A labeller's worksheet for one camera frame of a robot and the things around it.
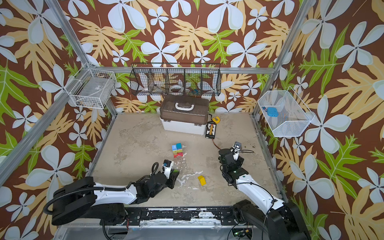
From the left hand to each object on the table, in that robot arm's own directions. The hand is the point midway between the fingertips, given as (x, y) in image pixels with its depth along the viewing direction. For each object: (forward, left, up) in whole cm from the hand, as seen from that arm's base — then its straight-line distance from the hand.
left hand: (176, 169), depth 83 cm
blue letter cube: (+13, +2, +3) cm, 13 cm away
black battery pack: (+33, -23, -5) cm, 40 cm away
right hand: (+9, -30, +3) cm, 32 cm away
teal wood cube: (+13, -1, +4) cm, 14 cm away
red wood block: (+12, -1, -4) cm, 13 cm away
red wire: (+21, -25, -7) cm, 33 cm away
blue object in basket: (+28, -56, +19) cm, 65 cm away
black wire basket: (+53, +2, +23) cm, 58 cm away
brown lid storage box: (+32, -4, +12) cm, 34 cm away
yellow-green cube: (+12, +2, -1) cm, 12 cm away
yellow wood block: (-4, -15, -6) cm, 17 cm away
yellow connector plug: (+43, -28, -6) cm, 52 cm away
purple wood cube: (+12, -1, +2) cm, 12 cm away
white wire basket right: (+25, -61, +20) cm, 69 cm away
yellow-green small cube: (+12, -1, 0) cm, 12 cm away
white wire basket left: (+38, +50, +26) cm, 68 cm away
